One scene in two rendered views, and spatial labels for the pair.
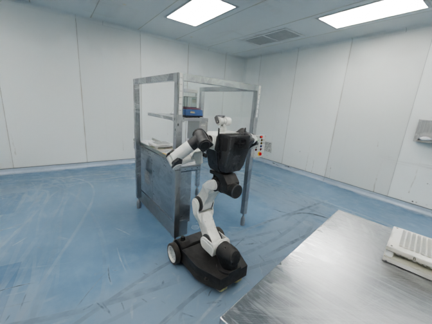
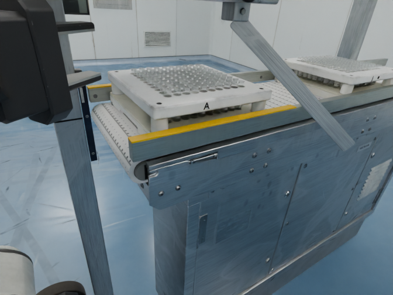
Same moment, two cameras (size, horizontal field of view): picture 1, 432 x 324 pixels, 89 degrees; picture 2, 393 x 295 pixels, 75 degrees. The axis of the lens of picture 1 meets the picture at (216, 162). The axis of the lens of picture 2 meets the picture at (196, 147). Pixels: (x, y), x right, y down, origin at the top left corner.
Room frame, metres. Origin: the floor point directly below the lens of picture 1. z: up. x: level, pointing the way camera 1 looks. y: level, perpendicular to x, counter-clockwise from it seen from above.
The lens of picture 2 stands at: (2.31, -0.15, 1.11)
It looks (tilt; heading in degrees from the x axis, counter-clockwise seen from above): 29 degrees down; 95
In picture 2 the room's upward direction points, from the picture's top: 4 degrees clockwise
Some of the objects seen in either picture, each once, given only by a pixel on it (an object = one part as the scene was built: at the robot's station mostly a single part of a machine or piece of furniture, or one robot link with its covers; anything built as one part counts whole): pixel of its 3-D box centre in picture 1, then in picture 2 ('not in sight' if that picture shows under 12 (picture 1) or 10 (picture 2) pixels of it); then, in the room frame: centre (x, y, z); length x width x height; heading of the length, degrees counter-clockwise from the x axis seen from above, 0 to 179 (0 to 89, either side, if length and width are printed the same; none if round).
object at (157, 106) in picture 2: not in sight; (185, 84); (2.23, 0.36, 0.97); 0.25 x 0.24 x 0.02; 129
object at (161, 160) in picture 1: (162, 153); (320, 106); (2.63, 0.67, 0.85); 1.30 x 0.29 x 0.10; 38
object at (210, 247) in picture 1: (215, 242); not in sight; (1.73, -0.04, 0.28); 0.21 x 0.20 x 0.13; 39
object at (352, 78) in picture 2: (161, 144); (336, 67); (2.65, 0.68, 0.97); 0.25 x 0.24 x 0.02; 128
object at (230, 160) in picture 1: (225, 149); not in sight; (1.70, -0.07, 1.15); 0.34 x 0.30 x 0.36; 129
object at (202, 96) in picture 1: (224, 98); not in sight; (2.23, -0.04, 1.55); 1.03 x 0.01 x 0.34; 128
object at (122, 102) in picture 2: not in sight; (184, 106); (2.23, 0.36, 0.92); 0.24 x 0.24 x 0.02; 39
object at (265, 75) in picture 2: (152, 148); (290, 72); (2.54, 0.77, 0.93); 1.32 x 0.02 x 0.03; 38
